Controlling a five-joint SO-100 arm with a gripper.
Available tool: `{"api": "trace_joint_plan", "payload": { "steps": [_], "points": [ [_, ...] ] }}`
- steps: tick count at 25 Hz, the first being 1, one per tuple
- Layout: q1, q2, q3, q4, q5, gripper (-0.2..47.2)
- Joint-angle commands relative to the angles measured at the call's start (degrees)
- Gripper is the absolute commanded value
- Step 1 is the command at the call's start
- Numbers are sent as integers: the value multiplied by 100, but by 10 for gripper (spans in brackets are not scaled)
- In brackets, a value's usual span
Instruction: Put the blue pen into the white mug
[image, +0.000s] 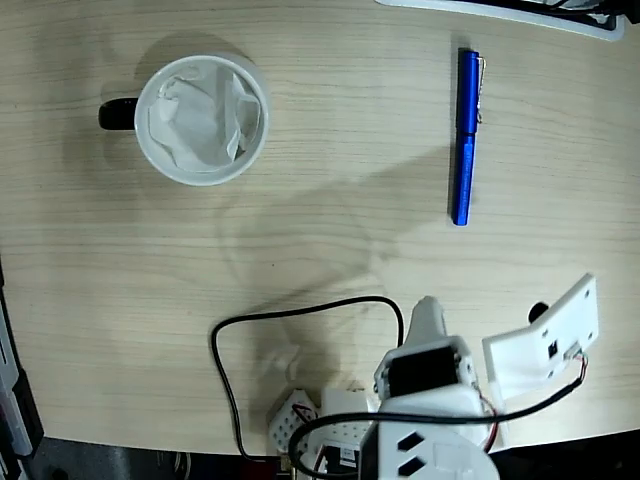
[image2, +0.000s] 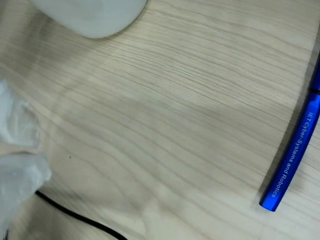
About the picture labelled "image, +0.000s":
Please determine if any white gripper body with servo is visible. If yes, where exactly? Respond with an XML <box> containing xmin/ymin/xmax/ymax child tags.
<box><xmin>373</xmin><ymin>335</ymin><xmax>477</xmax><ymax>400</ymax></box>

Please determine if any blue pen with metal clip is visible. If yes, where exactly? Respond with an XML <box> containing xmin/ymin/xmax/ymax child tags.
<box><xmin>451</xmin><ymin>48</ymin><xmax>487</xmax><ymax>227</ymax></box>

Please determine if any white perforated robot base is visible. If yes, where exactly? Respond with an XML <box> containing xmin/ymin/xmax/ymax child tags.
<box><xmin>267</xmin><ymin>388</ymin><xmax>324</xmax><ymax>454</ymax></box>

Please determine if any crumpled white tissue paper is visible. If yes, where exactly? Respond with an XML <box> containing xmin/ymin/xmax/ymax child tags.
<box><xmin>147</xmin><ymin>67</ymin><xmax>264</xmax><ymax>174</ymax></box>

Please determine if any red white servo wire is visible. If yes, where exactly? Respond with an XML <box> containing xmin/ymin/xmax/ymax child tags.
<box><xmin>477</xmin><ymin>389</ymin><xmax>504</xmax><ymax>451</ymax></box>

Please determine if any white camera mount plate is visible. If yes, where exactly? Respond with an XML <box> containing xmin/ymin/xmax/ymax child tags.
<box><xmin>482</xmin><ymin>272</ymin><xmax>601</xmax><ymax>401</ymax></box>

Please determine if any black camera cable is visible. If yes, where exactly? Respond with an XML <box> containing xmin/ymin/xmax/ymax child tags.
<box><xmin>211</xmin><ymin>295</ymin><xmax>591</xmax><ymax>479</ymax></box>

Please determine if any white mug with black handle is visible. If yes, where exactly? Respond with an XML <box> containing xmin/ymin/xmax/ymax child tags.
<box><xmin>98</xmin><ymin>53</ymin><xmax>271</xmax><ymax>188</ymax></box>

